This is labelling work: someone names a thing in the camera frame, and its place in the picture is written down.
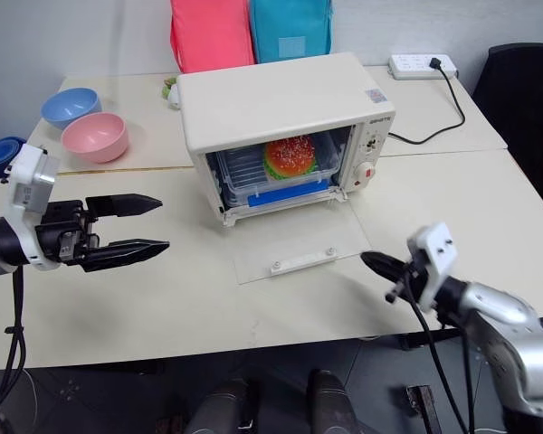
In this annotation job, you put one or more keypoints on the blue fabric bag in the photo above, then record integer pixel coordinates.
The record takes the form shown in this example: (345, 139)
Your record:
(289, 27)

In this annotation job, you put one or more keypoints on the toy hamburger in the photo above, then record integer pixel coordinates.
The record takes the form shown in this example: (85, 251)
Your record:
(292, 156)

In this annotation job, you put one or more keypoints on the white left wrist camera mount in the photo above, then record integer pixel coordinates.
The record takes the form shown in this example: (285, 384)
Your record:
(27, 169)

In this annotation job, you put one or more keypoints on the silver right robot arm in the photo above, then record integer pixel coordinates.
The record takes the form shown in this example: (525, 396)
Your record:
(516, 334)

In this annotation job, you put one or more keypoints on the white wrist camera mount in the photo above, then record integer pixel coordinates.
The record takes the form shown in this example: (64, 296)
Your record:
(27, 169)
(436, 253)

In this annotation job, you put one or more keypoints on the small green white toy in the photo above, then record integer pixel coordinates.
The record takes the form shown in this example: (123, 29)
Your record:
(172, 92)

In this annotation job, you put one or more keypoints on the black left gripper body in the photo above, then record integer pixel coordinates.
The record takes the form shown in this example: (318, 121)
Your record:
(68, 226)

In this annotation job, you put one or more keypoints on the pink bowl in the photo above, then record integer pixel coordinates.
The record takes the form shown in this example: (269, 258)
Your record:
(95, 138)

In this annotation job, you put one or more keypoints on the black metal bar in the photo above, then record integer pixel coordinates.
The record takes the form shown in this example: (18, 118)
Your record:
(423, 409)

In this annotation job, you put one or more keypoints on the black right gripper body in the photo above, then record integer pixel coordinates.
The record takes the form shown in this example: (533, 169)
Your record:
(412, 285)

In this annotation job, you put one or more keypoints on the white power strip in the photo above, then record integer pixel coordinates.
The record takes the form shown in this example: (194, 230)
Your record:
(412, 68)

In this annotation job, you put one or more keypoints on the clear plastic food container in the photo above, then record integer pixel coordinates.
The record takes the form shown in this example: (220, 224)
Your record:
(244, 174)

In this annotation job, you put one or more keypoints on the glass oven door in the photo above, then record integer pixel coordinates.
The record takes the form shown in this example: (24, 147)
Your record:
(298, 239)

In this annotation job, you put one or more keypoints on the cream toaster oven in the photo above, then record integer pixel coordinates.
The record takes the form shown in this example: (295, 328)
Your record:
(271, 104)

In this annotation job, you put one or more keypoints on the dark rounded shape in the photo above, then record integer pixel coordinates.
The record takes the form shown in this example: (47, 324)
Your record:
(221, 407)
(330, 402)

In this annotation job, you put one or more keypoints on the blue bowl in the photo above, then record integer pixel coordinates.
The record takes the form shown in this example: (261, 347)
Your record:
(70, 106)

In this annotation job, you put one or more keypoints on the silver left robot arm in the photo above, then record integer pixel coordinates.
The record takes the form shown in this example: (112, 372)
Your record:
(2, 244)

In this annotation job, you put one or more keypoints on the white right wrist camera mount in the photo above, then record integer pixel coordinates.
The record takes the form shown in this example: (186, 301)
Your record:
(436, 253)

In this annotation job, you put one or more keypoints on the pink fabric bag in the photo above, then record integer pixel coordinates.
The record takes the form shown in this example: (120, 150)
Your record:
(210, 31)

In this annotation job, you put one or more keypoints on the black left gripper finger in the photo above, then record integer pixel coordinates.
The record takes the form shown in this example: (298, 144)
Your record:
(126, 253)
(122, 204)

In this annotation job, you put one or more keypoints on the black chair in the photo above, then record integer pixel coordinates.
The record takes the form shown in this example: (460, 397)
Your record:
(525, 113)

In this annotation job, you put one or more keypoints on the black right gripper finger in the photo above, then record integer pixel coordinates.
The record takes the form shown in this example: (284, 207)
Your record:
(387, 267)

